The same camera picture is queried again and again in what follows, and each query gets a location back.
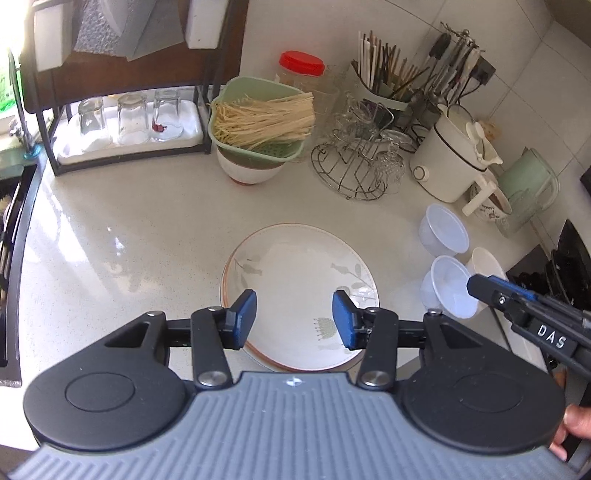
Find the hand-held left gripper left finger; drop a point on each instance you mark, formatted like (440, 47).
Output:
(244, 318)

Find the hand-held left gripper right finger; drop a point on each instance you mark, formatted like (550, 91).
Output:
(344, 318)

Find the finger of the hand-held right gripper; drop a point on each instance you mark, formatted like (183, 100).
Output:
(489, 290)
(510, 286)

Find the white ceramic bowl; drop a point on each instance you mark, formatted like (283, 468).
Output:
(485, 263)

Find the clear plastic bowl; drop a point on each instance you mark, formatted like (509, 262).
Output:
(443, 228)
(448, 286)

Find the pink flower print plate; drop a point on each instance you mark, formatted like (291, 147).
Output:
(265, 361)

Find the brown rim leaf print plate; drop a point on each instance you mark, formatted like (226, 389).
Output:
(295, 286)

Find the person's right hand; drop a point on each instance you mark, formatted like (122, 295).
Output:
(579, 422)

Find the black gas stove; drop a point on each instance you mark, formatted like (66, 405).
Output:
(568, 258)

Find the clear glass tumbler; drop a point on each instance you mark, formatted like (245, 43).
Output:
(512, 217)

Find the floral print mug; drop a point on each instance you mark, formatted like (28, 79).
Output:
(494, 210)

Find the green kettle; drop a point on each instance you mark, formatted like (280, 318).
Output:
(526, 175)

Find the white electric pot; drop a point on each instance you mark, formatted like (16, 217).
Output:
(443, 161)

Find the white bowl with red foot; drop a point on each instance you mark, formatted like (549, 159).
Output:
(249, 170)

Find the yellow packet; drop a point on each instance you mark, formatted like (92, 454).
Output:
(491, 131)

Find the dry noodles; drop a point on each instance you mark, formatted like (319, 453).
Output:
(263, 122)

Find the white drip tray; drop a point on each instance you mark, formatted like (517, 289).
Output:
(184, 124)

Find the clear drinking glass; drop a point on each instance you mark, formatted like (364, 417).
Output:
(133, 120)
(167, 113)
(94, 122)

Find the green colander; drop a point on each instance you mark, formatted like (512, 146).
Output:
(240, 87)

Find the black kitchen sink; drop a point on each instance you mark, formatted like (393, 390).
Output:
(21, 230)

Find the black sink drain rack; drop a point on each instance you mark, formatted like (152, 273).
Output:
(7, 258)

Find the black dish rack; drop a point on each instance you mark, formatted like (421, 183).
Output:
(48, 147)

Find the red lid plastic jar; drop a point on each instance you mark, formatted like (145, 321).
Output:
(300, 62)

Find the bundle of chopsticks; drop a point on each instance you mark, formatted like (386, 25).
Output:
(378, 55)

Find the small steel faucet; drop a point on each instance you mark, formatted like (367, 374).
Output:
(28, 143)

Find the grey board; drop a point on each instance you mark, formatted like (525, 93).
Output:
(152, 32)

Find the silver patterned board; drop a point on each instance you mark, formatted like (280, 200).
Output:
(97, 27)

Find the green detergent bottle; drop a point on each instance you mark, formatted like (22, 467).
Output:
(7, 92)

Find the dark wall socket strip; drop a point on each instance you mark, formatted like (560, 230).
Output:
(485, 71)

